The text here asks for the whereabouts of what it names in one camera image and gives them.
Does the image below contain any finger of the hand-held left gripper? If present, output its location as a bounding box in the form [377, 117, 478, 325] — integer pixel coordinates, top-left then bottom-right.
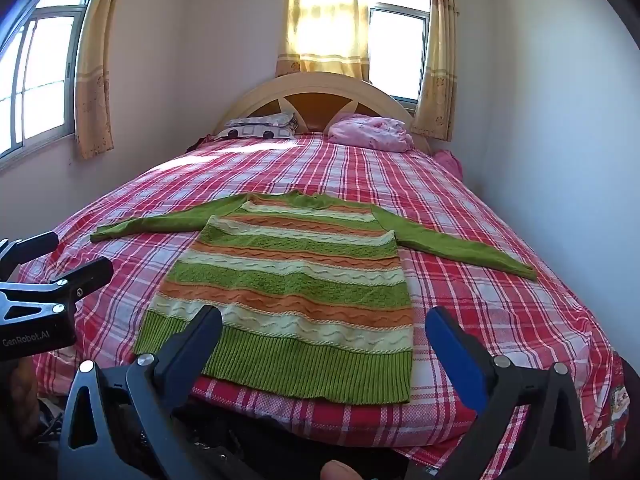
[0, 231, 60, 279]
[0, 256, 115, 328]

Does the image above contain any grey square patterned pillow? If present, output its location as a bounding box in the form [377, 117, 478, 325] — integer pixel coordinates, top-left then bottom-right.
[214, 111, 300, 141]

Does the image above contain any dark cloth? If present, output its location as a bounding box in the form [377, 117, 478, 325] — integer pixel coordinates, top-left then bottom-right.
[187, 132, 217, 153]

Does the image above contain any bed with red plaid sheet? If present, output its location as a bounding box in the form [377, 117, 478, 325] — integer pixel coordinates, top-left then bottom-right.
[15, 130, 628, 471]

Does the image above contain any cream arched wooden headboard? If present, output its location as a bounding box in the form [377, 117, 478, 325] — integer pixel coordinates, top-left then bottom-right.
[212, 71, 431, 153]

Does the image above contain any large grey framed window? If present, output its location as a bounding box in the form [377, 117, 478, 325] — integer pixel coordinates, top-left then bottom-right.
[0, 0, 103, 171]

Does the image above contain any yellow patterned curtain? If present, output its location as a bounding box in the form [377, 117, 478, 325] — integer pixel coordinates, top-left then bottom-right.
[275, 0, 371, 83]
[74, 0, 126, 161]
[411, 0, 460, 142]

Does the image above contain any pink floral pillow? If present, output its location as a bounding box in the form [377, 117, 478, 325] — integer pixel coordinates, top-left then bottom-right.
[327, 114, 415, 152]

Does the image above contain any pink cloth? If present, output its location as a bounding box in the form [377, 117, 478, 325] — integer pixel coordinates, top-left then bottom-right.
[432, 149, 463, 181]

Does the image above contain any small grey framed window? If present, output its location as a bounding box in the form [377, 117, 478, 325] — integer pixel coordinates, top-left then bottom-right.
[367, 0, 431, 106]

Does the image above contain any person's right hand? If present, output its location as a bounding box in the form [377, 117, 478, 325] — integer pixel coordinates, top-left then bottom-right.
[320, 460, 358, 480]

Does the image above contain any green orange striped knit sweater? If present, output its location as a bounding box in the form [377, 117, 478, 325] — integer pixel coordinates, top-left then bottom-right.
[90, 190, 538, 406]

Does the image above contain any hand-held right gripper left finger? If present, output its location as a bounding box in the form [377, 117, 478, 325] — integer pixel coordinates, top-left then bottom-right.
[57, 305, 223, 480]

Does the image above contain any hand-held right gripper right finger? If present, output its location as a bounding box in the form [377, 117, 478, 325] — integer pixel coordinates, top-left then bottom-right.
[405, 305, 591, 480]

